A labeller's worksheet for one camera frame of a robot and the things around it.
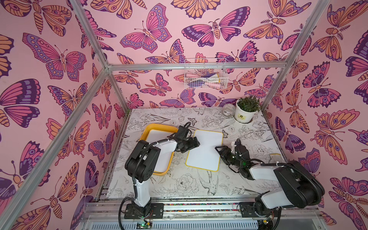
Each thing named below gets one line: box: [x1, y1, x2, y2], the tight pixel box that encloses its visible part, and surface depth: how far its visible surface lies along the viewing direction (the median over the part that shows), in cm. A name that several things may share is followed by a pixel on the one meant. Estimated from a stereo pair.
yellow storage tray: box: [139, 123, 179, 176], surface depth 88 cm
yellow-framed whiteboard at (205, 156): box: [184, 129, 224, 173], surface depth 94 cm
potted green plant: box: [233, 95, 262, 124], surface depth 103 cm
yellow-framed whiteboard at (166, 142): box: [146, 129, 178, 173], surface depth 71 cm
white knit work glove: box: [268, 153, 286, 164], surface depth 94 cm
